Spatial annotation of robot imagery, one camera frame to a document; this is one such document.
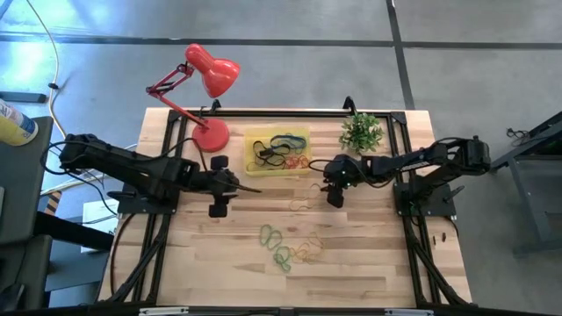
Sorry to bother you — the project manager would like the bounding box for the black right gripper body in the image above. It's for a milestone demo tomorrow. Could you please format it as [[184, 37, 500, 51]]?
[[323, 153, 368, 208]]

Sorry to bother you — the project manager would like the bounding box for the black flat bar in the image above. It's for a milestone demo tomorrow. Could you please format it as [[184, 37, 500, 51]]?
[[0, 90, 48, 104]]

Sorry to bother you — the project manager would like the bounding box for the small green potted plant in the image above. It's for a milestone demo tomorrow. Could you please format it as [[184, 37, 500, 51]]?
[[337, 111, 385, 156]]

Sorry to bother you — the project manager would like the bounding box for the grey metal table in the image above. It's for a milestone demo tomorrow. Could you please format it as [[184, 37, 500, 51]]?
[[484, 110, 562, 256]]

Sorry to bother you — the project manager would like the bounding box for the blue wide rubber band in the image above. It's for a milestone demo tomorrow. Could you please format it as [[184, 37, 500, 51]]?
[[269, 133, 308, 151]]

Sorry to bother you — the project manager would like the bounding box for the silver metal bracket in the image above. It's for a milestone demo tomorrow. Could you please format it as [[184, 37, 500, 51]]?
[[138, 306, 191, 316], [384, 308, 436, 316]]

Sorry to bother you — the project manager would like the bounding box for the black wide rubber band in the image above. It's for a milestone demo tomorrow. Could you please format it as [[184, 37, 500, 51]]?
[[252, 139, 293, 162], [245, 148, 289, 173]]

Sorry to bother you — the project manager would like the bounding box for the green rubber band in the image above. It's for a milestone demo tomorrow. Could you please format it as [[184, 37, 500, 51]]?
[[265, 228, 285, 252], [258, 223, 274, 248], [272, 245, 293, 274]]

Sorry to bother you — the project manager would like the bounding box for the yellow translucent plastic bin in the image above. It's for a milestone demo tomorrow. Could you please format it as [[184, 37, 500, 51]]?
[[243, 126, 313, 177]]

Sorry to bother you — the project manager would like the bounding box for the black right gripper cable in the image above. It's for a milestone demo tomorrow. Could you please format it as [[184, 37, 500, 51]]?
[[307, 157, 328, 175]]

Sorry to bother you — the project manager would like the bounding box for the dark grey office chair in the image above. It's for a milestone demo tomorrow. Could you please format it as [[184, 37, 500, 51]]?
[[0, 116, 54, 313]]

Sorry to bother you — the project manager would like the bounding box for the black aluminium table frame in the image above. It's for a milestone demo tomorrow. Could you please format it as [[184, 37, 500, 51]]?
[[98, 96, 473, 309]]

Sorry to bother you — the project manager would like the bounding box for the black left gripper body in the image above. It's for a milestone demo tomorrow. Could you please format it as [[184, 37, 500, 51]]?
[[192, 155, 241, 219]]

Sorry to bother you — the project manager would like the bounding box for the beige hanging cable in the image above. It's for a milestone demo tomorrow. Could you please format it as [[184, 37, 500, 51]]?
[[24, 0, 79, 162]]

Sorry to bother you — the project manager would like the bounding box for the yellow white spray can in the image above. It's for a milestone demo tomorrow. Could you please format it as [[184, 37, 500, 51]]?
[[0, 98, 40, 147]]

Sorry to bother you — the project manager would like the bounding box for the white paper sheet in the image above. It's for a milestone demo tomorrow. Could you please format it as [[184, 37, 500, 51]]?
[[80, 198, 120, 255]]

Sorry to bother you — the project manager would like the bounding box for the yellow thin rubber band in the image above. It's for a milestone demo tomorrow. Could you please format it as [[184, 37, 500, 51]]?
[[288, 183, 325, 212], [289, 232, 327, 266]]

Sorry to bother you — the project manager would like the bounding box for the red desk lamp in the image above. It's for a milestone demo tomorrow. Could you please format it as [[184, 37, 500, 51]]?
[[146, 42, 241, 154]]

